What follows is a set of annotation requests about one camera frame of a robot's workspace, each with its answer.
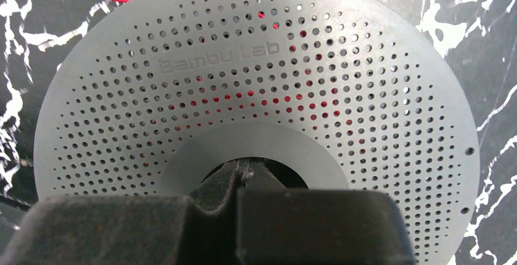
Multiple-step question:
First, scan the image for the grey filament spool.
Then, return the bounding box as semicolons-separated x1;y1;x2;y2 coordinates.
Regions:
34;0;480;264

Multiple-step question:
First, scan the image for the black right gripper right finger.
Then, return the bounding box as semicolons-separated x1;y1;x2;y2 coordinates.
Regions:
236;161;416;264

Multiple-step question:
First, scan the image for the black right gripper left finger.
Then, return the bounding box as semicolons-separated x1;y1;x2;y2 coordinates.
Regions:
1;161;240;264

